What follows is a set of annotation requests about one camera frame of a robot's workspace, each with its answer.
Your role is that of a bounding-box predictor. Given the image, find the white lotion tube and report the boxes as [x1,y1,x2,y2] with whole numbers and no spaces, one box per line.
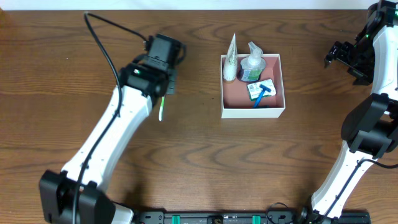
[223,34,238,82]

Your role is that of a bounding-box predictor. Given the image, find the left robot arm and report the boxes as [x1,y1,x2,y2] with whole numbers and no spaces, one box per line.
[39,34,186,223]

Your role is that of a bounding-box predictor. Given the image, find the green white toothbrush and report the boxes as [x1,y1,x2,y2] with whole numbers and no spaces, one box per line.
[159,96,165,121]

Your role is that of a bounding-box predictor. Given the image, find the clear soap pump bottle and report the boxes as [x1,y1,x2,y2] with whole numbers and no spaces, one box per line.
[238,42,266,83]

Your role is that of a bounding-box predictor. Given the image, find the right black cable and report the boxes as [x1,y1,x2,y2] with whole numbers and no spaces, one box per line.
[320,158,398,223]

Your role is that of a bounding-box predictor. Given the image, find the blue disposable razor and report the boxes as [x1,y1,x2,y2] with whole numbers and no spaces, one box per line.
[253,84,272,108]

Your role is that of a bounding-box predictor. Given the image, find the black cable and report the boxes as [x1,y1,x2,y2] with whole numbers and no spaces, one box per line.
[320,158,398,223]
[72,11,150,224]

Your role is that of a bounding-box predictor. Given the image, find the left black cable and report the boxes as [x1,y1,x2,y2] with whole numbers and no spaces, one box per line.
[72,11,150,224]

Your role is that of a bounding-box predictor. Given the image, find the white box pink interior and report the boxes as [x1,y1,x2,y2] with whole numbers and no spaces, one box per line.
[221,54,286,119]

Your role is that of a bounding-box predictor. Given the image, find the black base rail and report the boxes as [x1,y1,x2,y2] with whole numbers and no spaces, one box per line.
[133,210,372,224]

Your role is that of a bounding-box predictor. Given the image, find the green soap bar box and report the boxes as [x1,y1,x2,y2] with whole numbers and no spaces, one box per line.
[247,79,277,101]

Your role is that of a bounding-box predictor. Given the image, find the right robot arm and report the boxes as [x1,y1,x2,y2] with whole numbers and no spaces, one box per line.
[295,1,397,223]

